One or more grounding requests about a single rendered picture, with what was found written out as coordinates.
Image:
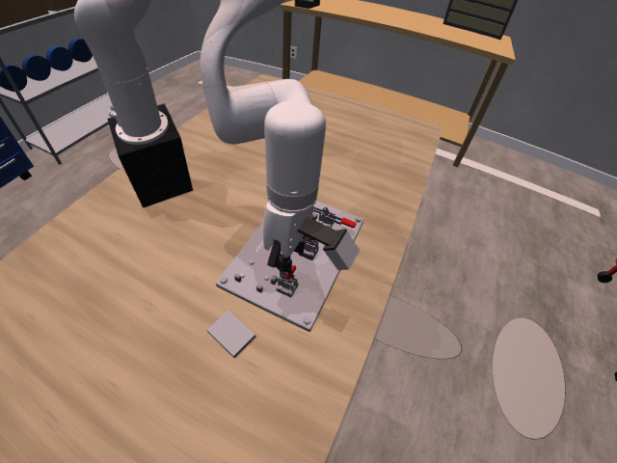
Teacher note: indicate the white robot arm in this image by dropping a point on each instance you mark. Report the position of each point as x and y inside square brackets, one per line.
[294, 128]

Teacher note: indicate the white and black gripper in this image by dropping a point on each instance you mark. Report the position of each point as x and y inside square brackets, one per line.
[280, 230]

